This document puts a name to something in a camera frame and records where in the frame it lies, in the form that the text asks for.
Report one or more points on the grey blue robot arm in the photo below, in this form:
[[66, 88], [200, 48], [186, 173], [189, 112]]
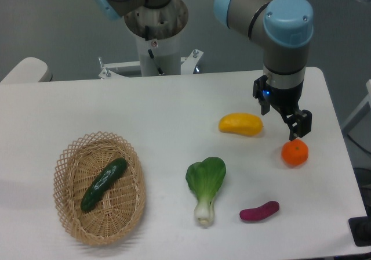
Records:
[[282, 28]]

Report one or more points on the orange tangerine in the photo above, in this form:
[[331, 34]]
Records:
[[295, 152]]

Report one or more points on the yellow squash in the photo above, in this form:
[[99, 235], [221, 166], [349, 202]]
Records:
[[241, 124]]

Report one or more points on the white chair back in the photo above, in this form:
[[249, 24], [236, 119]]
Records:
[[29, 70]]

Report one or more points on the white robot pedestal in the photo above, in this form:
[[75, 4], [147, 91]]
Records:
[[157, 33]]

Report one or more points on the woven wicker basket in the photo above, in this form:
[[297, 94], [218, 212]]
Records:
[[122, 205]]

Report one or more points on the purple sweet potato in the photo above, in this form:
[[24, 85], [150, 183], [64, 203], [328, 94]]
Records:
[[260, 213]]

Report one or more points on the green cucumber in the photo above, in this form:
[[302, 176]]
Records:
[[104, 180]]

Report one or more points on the white metal frame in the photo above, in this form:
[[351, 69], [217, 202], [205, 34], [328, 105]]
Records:
[[358, 113]]

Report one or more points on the green bok choy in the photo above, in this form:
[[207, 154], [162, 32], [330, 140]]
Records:
[[204, 179]]

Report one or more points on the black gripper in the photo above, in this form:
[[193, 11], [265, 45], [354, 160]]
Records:
[[285, 101]]

